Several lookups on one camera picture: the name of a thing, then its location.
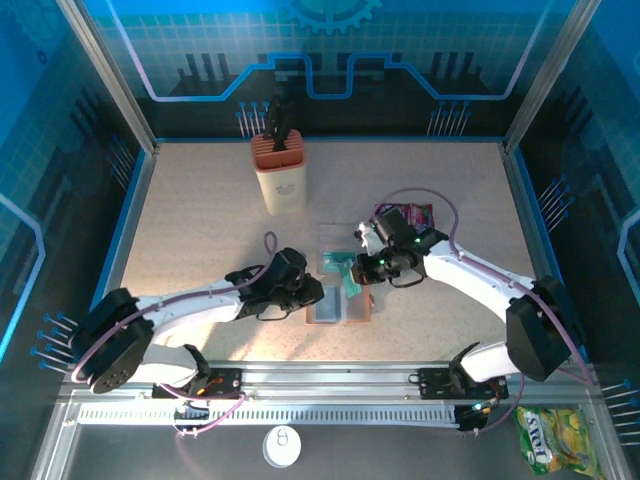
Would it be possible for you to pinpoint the brown leather card holder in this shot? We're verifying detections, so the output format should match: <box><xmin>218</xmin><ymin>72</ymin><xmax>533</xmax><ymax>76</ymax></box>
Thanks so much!
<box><xmin>304</xmin><ymin>283</ymin><xmax>375</xmax><ymax>327</ymax></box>

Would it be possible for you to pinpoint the purple candy bag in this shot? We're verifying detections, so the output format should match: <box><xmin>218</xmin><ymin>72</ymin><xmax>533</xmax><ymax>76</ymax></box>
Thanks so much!
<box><xmin>394</xmin><ymin>201</ymin><xmax>435</xmax><ymax>231</ymax></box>

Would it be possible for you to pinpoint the beige terracotta knife block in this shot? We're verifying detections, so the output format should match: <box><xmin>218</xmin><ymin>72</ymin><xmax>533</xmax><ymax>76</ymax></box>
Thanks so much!
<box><xmin>249</xmin><ymin>128</ymin><xmax>309</xmax><ymax>217</ymax></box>

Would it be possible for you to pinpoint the white round can lid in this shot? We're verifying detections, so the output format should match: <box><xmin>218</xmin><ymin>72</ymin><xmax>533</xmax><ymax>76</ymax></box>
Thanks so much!
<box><xmin>262</xmin><ymin>425</ymin><xmax>303</xmax><ymax>469</ymax></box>

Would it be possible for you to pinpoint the black electronics module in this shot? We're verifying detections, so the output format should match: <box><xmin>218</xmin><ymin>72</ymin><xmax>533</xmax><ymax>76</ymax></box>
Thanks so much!
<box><xmin>455</xmin><ymin>399</ymin><xmax>497</xmax><ymax>434</ymax></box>

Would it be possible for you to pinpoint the yellow green candy bag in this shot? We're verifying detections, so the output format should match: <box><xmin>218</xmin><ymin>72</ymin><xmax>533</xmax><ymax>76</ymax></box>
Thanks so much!
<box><xmin>514</xmin><ymin>404</ymin><xmax>601</xmax><ymax>479</ymax></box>

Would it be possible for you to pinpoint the aluminium cross rail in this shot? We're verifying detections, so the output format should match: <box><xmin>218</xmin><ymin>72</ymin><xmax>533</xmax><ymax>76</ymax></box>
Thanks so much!
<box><xmin>62</xmin><ymin>360</ymin><xmax>601</xmax><ymax>405</ymax></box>

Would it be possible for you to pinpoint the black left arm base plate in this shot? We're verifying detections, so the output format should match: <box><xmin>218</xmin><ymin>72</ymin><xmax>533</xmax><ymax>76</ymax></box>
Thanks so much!
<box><xmin>151</xmin><ymin>366</ymin><xmax>245</xmax><ymax>401</ymax></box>

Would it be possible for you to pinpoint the white slotted cable duct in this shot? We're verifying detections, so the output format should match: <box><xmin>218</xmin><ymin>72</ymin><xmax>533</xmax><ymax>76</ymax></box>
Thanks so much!
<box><xmin>77</xmin><ymin>405</ymin><xmax>459</xmax><ymax>427</ymax></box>

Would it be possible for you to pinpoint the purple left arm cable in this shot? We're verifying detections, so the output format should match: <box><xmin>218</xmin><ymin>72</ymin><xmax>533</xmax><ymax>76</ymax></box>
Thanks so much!
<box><xmin>71</xmin><ymin>230</ymin><xmax>280</xmax><ymax>480</ymax></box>

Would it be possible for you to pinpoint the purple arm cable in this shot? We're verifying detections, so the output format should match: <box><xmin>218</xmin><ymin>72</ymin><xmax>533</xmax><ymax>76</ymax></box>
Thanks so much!
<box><xmin>374</xmin><ymin>187</ymin><xmax>596</xmax><ymax>437</ymax></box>
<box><xmin>71</xmin><ymin>230</ymin><xmax>280</xmax><ymax>480</ymax></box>

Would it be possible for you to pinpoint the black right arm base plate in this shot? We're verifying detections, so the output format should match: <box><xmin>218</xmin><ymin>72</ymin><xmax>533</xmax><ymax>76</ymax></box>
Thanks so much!
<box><xmin>417</xmin><ymin>367</ymin><xmax>510</xmax><ymax>401</ymax></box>

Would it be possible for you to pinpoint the aluminium table side rail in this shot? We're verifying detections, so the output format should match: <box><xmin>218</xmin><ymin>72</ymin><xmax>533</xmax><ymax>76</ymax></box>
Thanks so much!
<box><xmin>88</xmin><ymin>141</ymin><xmax>162</xmax><ymax>311</ymax></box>
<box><xmin>501</xmin><ymin>141</ymin><xmax>590</xmax><ymax>364</ymax></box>

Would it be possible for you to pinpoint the black handled knife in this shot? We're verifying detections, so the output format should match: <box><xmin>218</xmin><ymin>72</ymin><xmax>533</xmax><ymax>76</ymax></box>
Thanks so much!
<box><xmin>263</xmin><ymin>97</ymin><xmax>285</xmax><ymax>141</ymax></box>
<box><xmin>273</xmin><ymin>113</ymin><xmax>297</xmax><ymax>152</ymax></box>

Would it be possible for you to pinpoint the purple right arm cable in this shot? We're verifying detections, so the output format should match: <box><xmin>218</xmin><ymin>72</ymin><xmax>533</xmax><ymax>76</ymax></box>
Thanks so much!
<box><xmin>374</xmin><ymin>187</ymin><xmax>596</xmax><ymax>437</ymax></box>

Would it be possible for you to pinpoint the aluminium frame post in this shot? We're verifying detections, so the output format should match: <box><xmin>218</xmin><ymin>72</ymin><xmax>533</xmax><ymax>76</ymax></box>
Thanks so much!
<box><xmin>503</xmin><ymin>0</ymin><xmax>604</xmax><ymax>151</ymax></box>
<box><xmin>55</xmin><ymin>0</ymin><xmax>160</xmax><ymax>154</ymax></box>

